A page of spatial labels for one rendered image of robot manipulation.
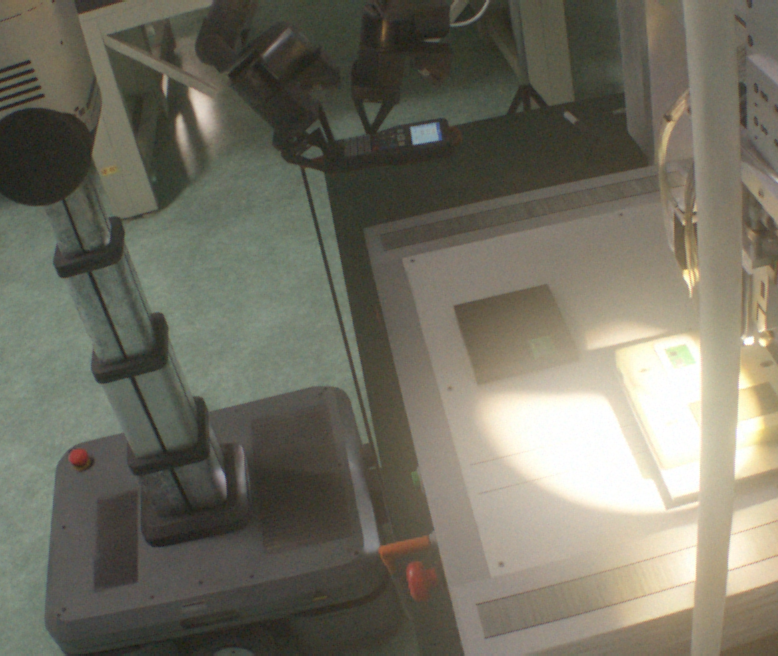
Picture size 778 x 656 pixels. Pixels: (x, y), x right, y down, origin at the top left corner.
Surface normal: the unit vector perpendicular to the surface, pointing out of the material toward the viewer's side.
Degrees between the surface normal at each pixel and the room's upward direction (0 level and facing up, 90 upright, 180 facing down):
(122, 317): 90
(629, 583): 0
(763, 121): 90
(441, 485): 0
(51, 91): 99
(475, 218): 0
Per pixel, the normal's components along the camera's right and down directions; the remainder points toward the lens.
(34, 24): 0.68, 0.37
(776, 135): -0.97, 0.23
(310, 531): -0.17, -0.76
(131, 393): 0.18, 0.61
